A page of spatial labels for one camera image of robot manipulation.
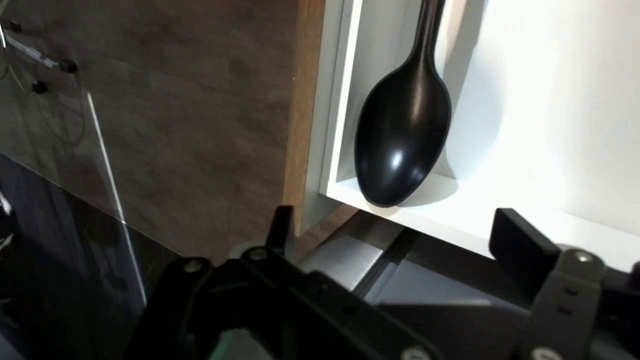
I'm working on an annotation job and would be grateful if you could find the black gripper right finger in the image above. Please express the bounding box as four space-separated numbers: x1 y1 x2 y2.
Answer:
489 205 640 360

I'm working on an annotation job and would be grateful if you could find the black plastic spoon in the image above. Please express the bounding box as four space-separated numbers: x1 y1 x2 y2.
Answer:
352 0 456 209

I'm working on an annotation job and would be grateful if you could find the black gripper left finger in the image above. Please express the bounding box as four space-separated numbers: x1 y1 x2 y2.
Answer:
123 203 402 360

